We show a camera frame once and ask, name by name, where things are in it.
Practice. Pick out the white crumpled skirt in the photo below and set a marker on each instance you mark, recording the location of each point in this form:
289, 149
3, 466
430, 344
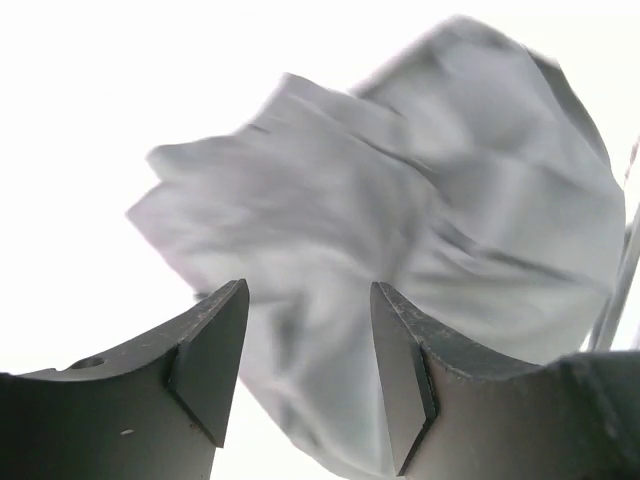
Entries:
467, 174

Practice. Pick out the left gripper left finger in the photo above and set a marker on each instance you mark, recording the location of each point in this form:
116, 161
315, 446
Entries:
155, 407

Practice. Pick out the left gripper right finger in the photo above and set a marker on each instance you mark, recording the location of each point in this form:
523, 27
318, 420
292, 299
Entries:
457, 410

